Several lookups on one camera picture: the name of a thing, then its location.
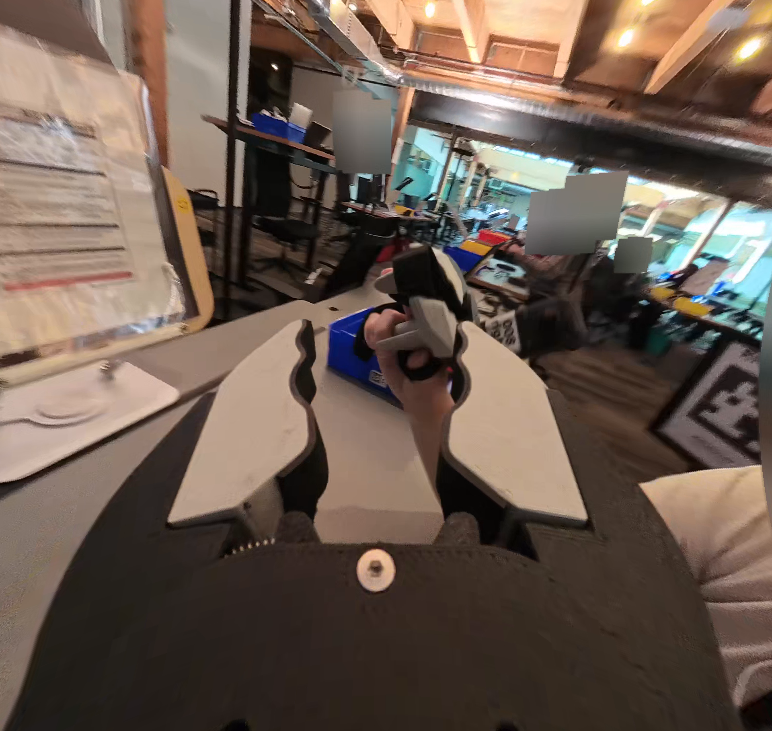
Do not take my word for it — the blue storage bin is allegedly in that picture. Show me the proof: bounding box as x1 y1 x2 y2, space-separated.
446 245 485 274
327 308 405 410
252 112 308 144

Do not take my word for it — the brown cardboard panel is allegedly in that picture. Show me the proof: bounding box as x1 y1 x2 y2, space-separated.
0 0 115 65

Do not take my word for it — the framed black-white marker board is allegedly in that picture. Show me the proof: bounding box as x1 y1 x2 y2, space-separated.
650 338 766 471

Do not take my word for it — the white metal document stand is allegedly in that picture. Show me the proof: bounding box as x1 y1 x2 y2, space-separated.
0 357 182 485

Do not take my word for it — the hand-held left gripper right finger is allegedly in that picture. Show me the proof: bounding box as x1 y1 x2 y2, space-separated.
440 320 590 528

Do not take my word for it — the wooden top standing desk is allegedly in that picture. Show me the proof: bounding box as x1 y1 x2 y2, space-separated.
202 115 339 288

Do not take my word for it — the wooden board with smiley sticker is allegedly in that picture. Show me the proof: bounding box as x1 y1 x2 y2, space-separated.
0 164 216 388

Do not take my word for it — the black office chair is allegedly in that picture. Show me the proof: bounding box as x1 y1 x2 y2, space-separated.
256 158 326 279

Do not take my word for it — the instruction sheet in plastic sleeve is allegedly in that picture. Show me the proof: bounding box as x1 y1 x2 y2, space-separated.
0 25 189 361

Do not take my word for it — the person's right hand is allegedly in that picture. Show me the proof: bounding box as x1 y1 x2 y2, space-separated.
363 308 457 419

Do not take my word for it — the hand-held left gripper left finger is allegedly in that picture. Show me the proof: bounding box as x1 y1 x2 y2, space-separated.
167 319 329 530

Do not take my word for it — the grey desk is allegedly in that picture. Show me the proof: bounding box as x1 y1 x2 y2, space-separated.
0 287 552 731

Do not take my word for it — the wooden post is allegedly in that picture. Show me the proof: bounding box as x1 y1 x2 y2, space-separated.
123 0 171 168

